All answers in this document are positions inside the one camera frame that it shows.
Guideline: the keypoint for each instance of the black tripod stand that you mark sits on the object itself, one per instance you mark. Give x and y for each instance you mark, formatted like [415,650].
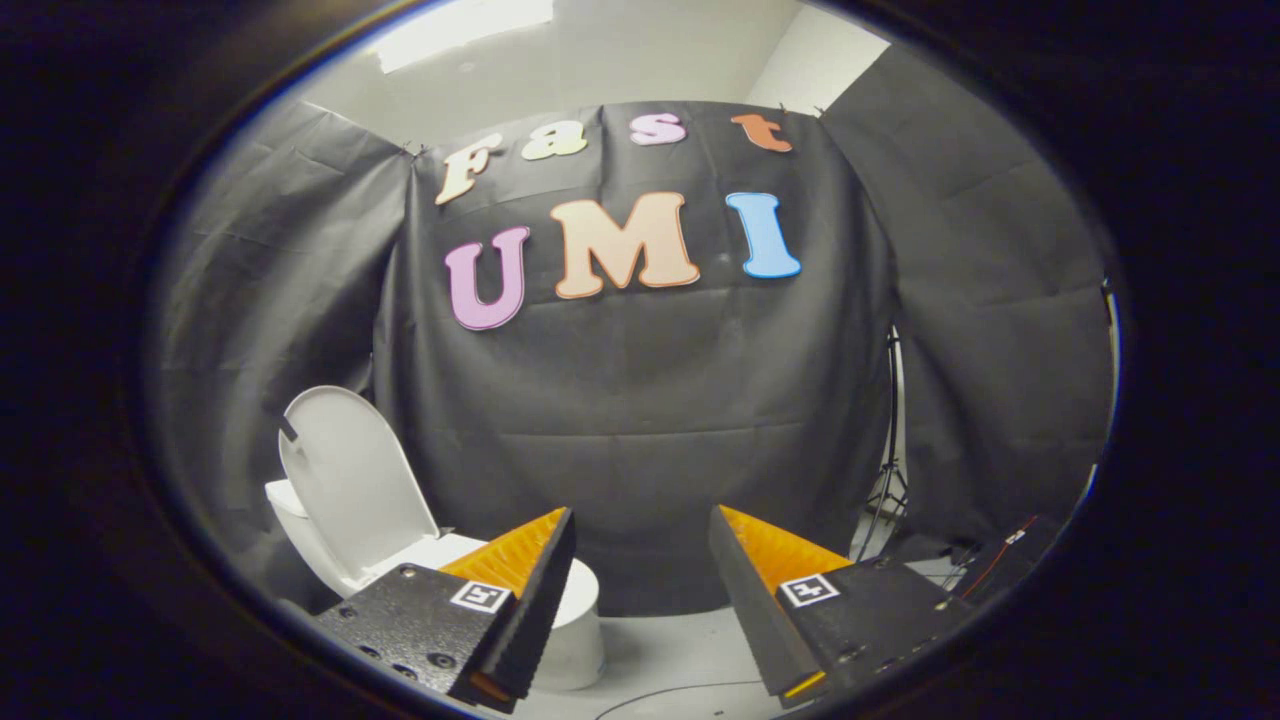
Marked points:
[893,420]

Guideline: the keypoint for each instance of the black backdrop cloth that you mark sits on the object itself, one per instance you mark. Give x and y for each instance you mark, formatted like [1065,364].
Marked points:
[1000,300]
[270,300]
[640,420]

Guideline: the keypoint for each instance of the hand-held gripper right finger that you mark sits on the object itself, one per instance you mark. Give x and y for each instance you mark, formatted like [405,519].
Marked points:
[750,610]

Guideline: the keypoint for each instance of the white toilet lid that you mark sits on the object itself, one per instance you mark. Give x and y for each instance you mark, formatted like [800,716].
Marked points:
[350,480]

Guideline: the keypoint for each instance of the white ceramic toilet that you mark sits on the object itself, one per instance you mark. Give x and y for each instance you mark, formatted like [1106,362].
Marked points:
[580,640]

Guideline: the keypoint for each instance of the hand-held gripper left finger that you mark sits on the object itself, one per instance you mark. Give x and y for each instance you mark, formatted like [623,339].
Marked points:
[535,620]

